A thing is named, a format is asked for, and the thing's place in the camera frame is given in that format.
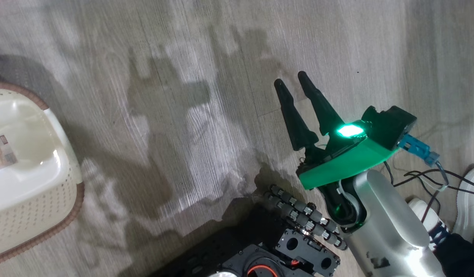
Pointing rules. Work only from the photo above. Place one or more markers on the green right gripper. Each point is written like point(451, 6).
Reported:
point(344, 163)

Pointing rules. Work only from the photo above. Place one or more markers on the black roller omni wheel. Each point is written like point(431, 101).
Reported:
point(306, 219)

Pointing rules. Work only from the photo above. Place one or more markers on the white sneaker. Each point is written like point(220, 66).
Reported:
point(469, 204)
point(423, 209)

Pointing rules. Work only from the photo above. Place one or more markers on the black robot wheeled base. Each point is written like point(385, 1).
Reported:
point(221, 250)

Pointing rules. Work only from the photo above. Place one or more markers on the dark trouser leg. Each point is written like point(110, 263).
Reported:
point(460, 257)

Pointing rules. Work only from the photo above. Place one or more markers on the cream perforated laundry basket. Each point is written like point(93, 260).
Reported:
point(29, 215)

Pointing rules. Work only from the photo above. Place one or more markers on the paper label inside basket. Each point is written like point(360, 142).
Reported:
point(2, 154)

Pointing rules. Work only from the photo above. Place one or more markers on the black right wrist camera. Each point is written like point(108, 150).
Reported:
point(391, 123)

